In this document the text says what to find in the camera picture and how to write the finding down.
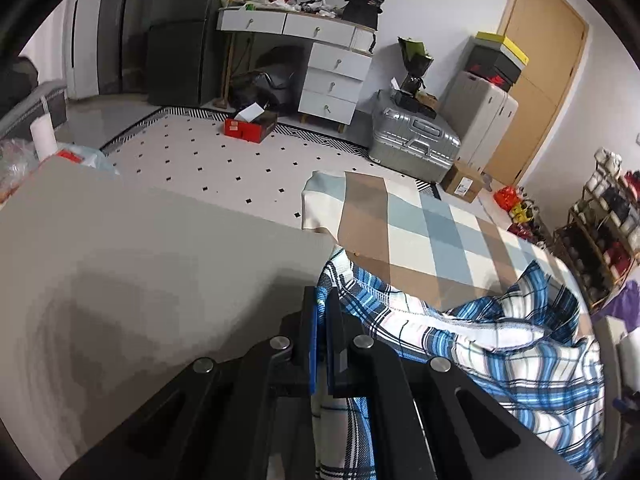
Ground shoe rack with shoes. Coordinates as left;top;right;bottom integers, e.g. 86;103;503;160
550;147;640;311

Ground paper towel roll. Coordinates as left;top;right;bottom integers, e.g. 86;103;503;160
29;114;60;158

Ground blue plaid shirt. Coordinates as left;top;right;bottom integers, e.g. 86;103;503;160
310;245;608;480

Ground white door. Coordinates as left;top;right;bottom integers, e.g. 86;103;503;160
64;0;108;101

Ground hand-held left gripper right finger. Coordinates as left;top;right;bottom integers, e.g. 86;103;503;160
325;287;586;480

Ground dark wardrobe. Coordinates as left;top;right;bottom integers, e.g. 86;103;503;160
97;0;251;108

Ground black bag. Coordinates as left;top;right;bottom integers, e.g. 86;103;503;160
342;0;392;31

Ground green wrapped bouquet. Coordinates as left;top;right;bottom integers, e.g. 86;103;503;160
390;36;435;106

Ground black handbag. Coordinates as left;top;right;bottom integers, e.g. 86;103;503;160
231;67;296;116

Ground red shoe box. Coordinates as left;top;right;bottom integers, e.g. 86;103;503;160
223;102;279;144

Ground red and yellow toys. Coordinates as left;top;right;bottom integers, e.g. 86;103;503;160
492;185;551;246

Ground black shoe boxes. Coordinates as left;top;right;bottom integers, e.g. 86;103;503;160
462;42;526;93

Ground brown cardboard box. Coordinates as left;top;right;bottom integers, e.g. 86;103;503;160
440;159;488;204

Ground white dressing table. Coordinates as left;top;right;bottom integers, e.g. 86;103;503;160
216;7;377;133

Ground yellow lidded box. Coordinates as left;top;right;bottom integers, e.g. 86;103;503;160
474;31;529;66

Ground wooden door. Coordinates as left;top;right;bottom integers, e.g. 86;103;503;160
482;0;588;188

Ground pile of small clutter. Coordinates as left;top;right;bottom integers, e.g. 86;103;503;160
220;0;351;18

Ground silver suitcase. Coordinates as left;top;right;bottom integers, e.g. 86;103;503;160
367;89;462;183

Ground purple bag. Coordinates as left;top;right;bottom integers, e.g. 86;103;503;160
605;280;640;321

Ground white suitcase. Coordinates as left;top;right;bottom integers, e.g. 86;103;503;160
437;69;520;173

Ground clear plastic bag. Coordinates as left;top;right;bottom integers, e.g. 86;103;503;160
0;137;121;201

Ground white dotted rug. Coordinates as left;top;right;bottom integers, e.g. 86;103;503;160
100;105;441;233

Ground grey padded bed board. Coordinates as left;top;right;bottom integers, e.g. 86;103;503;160
0;157;341;480

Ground checkered bed sheet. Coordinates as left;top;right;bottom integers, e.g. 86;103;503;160
300;170;586;326

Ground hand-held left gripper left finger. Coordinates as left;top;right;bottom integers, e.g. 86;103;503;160
60;285;326;480

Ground grey cushioned seat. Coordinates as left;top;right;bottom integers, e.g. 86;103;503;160
0;57;68;141

